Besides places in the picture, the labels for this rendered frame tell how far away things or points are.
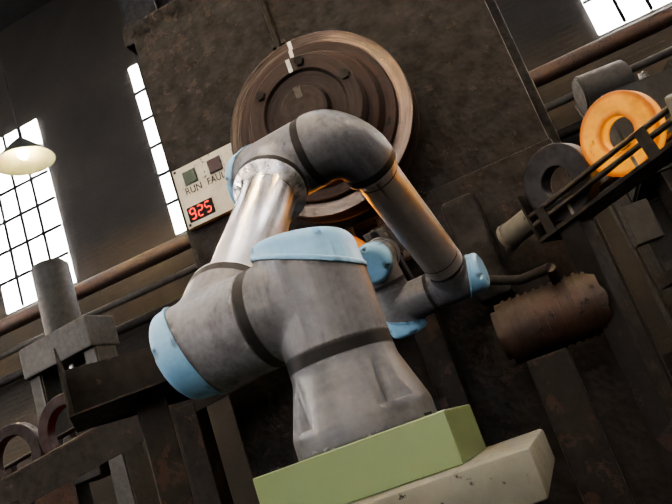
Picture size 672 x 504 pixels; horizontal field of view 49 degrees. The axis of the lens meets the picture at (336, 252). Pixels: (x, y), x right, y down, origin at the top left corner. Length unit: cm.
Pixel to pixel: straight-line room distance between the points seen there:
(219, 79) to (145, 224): 737
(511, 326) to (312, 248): 74
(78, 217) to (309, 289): 937
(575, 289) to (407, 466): 82
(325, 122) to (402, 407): 55
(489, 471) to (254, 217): 53
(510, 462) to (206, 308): 37
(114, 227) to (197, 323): 891
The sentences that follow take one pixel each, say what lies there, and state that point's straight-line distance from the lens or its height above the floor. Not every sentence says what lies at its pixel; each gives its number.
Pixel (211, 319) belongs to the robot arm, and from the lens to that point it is 80.
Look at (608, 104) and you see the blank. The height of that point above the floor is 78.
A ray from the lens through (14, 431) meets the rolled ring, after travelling 218.
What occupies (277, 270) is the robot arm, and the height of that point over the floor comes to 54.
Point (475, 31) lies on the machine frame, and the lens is 196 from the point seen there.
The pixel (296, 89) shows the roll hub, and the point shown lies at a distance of 175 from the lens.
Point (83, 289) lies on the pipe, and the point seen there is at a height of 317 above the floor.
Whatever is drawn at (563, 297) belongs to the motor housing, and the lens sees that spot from 144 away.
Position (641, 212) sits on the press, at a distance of 577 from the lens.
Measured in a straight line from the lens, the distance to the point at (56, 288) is 756.
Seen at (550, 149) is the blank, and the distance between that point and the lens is 151.
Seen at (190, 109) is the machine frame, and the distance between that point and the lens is 217.
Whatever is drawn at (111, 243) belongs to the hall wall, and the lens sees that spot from 969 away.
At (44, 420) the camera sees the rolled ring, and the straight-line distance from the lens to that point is 211.
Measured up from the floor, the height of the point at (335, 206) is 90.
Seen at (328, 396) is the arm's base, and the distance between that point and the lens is 72.
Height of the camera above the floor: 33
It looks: 16 degrees up
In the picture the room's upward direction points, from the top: 20 degrees counter-clockwise
